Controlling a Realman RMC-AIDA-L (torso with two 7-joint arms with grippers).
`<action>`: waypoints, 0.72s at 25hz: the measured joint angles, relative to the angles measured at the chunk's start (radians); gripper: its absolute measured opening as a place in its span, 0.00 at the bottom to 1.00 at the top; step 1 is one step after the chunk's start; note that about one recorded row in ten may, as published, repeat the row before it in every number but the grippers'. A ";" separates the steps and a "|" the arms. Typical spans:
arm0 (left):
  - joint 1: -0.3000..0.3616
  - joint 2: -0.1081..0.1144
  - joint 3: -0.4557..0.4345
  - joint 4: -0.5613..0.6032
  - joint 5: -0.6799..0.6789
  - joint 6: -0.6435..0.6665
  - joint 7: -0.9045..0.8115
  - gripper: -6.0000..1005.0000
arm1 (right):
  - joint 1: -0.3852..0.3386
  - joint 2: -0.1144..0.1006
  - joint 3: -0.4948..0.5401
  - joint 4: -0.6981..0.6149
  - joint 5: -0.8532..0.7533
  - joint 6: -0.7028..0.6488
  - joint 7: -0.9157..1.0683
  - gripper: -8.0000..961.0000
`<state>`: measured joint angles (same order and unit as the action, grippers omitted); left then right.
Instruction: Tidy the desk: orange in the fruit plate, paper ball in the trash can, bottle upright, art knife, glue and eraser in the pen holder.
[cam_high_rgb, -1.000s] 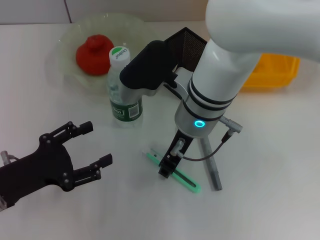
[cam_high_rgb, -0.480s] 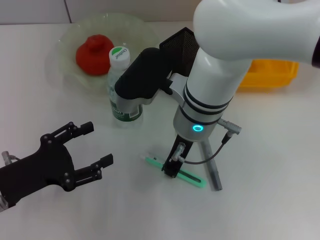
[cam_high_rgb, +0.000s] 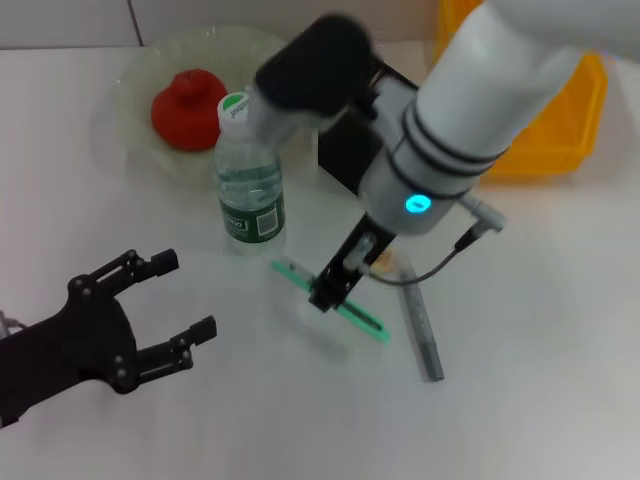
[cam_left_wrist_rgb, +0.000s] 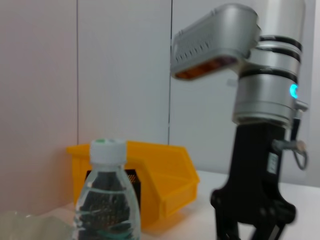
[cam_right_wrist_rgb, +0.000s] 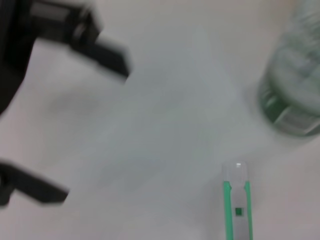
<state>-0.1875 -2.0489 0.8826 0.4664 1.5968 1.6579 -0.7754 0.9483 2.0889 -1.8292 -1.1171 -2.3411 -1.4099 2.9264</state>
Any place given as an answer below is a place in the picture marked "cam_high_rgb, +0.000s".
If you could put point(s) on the clear green-label water bottle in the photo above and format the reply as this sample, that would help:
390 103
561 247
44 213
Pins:
250 220

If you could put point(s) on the beige eraser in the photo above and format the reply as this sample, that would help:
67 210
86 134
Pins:
387 260

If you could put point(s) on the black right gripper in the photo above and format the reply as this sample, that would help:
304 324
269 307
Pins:
362 255

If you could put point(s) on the right wrist camera housing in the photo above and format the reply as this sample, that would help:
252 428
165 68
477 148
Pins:
320 65

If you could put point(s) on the grey marker pen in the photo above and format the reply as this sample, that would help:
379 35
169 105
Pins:
425 340

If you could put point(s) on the green pen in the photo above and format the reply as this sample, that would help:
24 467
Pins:
370 327

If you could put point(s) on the red orange fruit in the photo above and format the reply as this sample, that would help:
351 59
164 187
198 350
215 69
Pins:
185 115

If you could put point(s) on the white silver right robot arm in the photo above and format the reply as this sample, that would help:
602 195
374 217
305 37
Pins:
475 100

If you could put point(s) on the green glass fruit plate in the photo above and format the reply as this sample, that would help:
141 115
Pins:
125 100

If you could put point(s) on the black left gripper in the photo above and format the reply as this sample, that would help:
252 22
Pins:
75 345

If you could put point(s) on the yellow plastic bin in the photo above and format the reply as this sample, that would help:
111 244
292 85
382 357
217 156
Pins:
560 140

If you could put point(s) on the black mesh pen holder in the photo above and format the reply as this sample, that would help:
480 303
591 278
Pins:
345 160

